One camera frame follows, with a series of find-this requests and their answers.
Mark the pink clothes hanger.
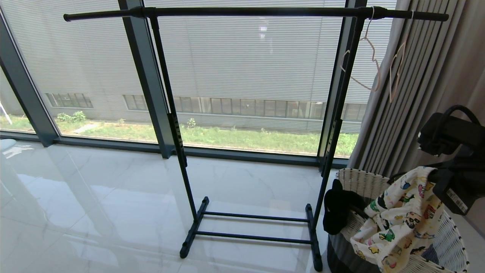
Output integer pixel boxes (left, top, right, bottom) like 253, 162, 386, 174
389, 11, 414, 104
340, 7, 381, 92

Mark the cream printed garment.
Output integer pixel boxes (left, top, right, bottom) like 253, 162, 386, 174
350, 166, 444, 273

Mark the white laundry basket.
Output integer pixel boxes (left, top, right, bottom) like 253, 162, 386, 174
327, 168, 470, 273

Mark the black clothes rack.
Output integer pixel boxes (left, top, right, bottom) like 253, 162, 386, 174
63, 6, 449, 272

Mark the window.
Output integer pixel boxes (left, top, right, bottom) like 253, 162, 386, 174
0, 0, 398, 169

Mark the black garment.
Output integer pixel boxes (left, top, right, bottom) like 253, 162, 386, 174
323, 179, 366, 235

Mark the beige curtain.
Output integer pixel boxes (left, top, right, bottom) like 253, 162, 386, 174
347, 0, 485, 235

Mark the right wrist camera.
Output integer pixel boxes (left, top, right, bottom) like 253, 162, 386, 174
428, 167, 479, 217

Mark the black cable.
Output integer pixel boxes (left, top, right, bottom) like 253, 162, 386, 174
436, 105, 482, 129

